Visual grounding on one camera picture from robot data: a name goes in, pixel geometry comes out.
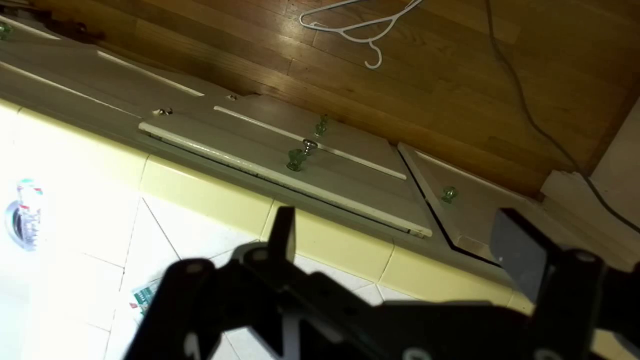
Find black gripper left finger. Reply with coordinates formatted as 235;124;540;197
122;205;315;360

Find black power cord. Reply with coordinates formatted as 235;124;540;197
479;0;640;236

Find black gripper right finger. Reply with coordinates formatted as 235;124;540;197
489;207;640;360

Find cream lower kitchen cabinet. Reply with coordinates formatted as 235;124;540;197
0;12;556;276

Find white wire clothes hanger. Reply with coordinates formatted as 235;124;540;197
293;0;425;73

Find clear green printed wrapper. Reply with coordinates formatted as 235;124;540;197
3;176;45;255

